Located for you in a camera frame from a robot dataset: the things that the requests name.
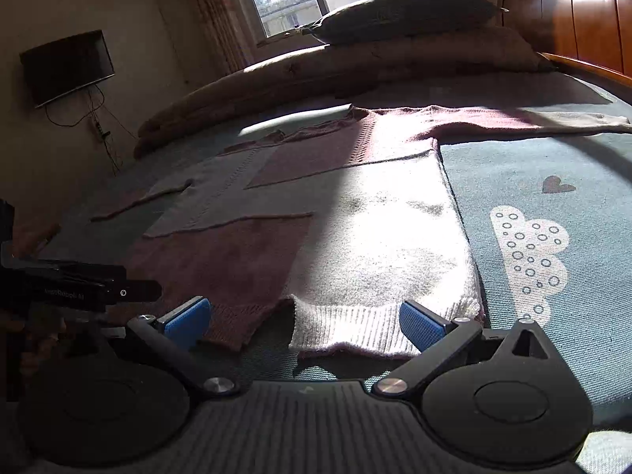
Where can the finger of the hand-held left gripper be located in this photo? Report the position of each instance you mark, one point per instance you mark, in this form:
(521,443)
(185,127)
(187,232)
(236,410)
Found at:
(138,290)

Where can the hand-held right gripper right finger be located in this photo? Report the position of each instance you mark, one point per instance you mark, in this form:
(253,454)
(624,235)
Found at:
(419,323)

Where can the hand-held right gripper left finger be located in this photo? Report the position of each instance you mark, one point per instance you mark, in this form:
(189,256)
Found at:
(190,323)

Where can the pink and white knit sweater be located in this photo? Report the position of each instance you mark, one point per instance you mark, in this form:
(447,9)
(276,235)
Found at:
(370,217)

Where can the person's left hand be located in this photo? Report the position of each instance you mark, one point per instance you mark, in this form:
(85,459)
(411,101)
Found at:
(44,340)

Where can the pink floral folded quilt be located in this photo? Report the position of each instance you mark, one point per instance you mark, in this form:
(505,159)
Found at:
(345,69)

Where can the pink curtain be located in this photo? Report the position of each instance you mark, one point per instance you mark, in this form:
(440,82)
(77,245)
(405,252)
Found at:
(217,15)

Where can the blue floral pillow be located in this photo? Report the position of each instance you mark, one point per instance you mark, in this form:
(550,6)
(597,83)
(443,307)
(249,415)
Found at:
(405,15)

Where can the wooden headboard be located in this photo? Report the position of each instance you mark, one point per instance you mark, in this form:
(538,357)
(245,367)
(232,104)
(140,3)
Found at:
(582,15)

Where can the wall television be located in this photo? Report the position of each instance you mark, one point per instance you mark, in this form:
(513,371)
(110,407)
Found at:
(66,69)

